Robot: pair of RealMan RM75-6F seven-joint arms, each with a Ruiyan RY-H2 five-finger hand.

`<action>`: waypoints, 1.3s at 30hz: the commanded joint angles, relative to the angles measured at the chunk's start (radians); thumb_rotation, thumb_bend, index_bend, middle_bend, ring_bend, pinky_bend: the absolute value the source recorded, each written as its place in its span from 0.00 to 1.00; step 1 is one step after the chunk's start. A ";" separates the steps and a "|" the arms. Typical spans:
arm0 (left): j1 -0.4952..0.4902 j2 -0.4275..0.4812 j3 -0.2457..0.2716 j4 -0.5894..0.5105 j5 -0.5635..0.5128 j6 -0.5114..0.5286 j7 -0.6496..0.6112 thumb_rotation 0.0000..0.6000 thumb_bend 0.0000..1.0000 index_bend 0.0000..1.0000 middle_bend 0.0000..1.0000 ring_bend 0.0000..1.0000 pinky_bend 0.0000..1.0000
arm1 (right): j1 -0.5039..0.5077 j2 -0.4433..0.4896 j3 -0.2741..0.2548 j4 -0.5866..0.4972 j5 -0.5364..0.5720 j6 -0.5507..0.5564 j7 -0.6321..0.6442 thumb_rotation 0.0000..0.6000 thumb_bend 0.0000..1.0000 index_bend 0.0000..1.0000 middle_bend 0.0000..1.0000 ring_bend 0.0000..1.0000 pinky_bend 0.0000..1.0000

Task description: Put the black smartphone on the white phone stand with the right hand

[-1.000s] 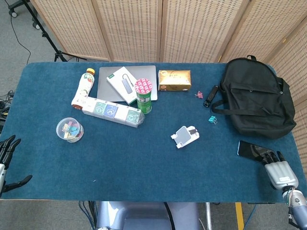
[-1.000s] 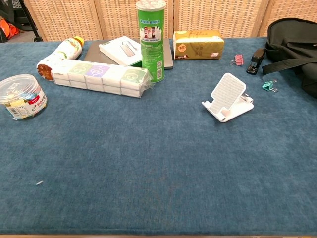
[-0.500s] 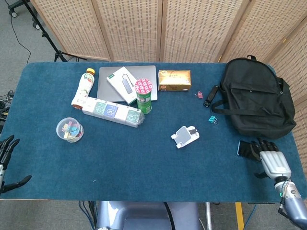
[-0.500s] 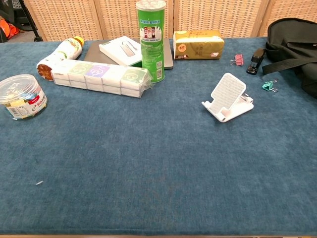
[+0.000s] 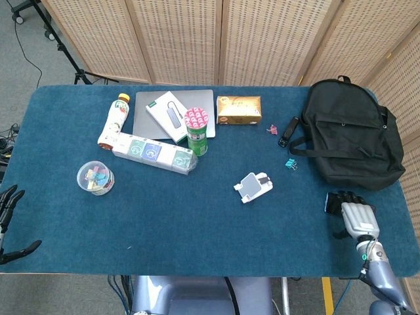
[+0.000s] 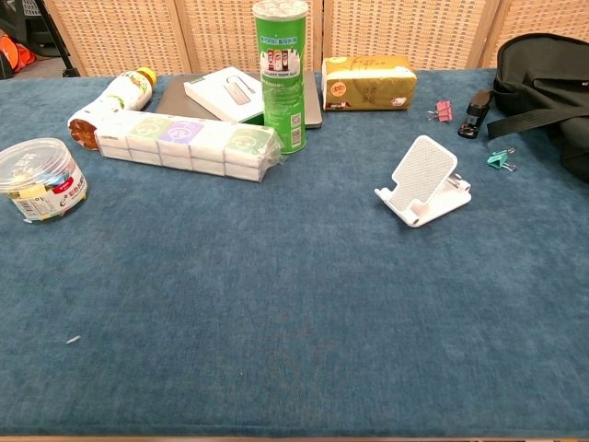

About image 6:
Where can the white phone stand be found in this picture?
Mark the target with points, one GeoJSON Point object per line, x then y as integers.
{"type": "Point", "coordinates": [423, 175]}

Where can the black tripod stand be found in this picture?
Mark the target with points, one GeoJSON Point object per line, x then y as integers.
{"type": "Point", "coordinates": [60, 41]}

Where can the blue table mat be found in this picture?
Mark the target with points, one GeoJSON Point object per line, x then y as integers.
{"type": "Point", "coordinates": [285, 299]}

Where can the green chips can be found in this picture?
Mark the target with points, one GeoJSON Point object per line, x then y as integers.
{"type": "Point", "coordinates": [279, 92]}

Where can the pocket tissue multipack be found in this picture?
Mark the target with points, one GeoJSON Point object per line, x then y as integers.
{"type": "Point", "coordinates": [184, 145]}

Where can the white product box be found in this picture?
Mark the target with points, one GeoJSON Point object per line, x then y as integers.
{"type": "Point", "coordinates": [221, 94]}

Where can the yellow tissue pack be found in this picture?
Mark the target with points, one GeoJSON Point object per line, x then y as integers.
{"type": "Point", "coordinates": [368, 85]}

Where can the grey laptop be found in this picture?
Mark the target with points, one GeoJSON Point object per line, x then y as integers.
{"type": "Point", "coordinates": [177, 99]}

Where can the pink binder clip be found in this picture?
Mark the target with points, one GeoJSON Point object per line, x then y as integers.
{"type": "Point", "coordinates": [442, 111]}

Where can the black stapler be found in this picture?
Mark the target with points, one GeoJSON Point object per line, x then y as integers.
{"type": "Point", "coordinates": [474, 115]}

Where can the teal binder clip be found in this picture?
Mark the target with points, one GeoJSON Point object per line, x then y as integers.
{"type": "Point", "coordinates": [497, 159]}

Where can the tea bottle yellow cap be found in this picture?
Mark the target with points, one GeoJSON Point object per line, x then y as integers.
{"type": "Point", "coordinates": [124, 94]}

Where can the wicker folding screen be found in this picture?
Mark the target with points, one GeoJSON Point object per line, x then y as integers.
{"type": "Point", "coordinates": [138, 37]}

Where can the small white scrap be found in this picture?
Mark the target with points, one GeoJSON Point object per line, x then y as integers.
{"type": "Point", "coordinates": [72, 340]}

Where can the clear tub of clips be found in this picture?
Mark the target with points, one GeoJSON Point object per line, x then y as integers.
{"type": "Point", "coordinates": [39, 182]}

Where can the black backpack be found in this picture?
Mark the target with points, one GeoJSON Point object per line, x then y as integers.
{"type": "Point", "coordinates": [543, 78]}

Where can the orange object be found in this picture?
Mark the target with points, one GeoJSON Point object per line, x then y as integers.
{"type": "Point", "coordinates": [16, 53]}

